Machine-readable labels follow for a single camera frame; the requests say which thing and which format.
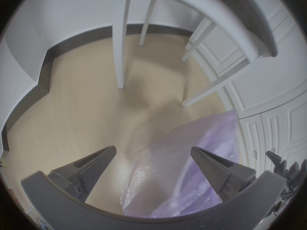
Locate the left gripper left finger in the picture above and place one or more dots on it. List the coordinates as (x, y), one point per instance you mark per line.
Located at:
(91, 174)

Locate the purple plastic bag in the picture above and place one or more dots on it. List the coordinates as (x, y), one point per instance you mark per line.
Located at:
(168, 166)

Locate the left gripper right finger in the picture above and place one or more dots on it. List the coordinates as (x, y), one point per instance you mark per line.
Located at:
(223, 174)

